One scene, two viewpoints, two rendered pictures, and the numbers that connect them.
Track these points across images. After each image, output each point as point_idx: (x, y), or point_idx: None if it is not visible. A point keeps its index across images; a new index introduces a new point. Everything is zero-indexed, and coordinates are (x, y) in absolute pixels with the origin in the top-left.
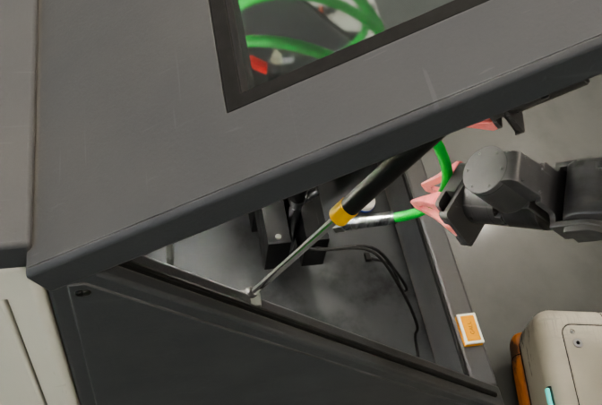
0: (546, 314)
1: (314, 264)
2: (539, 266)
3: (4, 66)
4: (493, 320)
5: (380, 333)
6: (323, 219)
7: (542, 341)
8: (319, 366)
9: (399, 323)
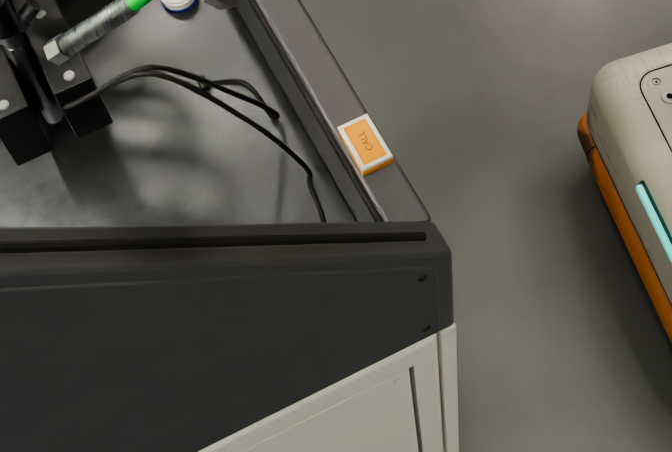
0: (608, 70)
1: (99, 128)
2: None
3: None
4: (548, 107)
5: (252, 201)
6: None
7: (613, 115)
8: (11, 302)
9: (280, 174)
